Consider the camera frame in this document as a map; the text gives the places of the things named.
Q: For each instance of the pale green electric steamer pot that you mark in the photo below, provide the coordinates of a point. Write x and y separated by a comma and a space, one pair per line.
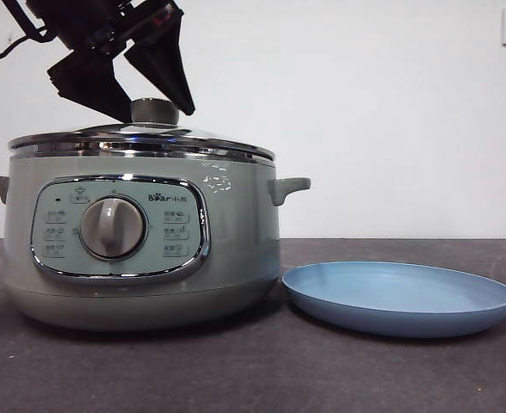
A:
236, 241

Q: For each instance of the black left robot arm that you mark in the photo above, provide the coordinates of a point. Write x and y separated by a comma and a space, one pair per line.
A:
81, 21

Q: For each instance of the blue round plate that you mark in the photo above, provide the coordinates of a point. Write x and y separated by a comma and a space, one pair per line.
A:
399, 318

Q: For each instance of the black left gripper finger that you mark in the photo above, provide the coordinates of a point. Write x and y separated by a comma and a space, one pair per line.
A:
89, 84
162, 60

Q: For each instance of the glass lid with green knob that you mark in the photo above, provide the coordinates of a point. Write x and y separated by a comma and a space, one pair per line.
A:
156, 112

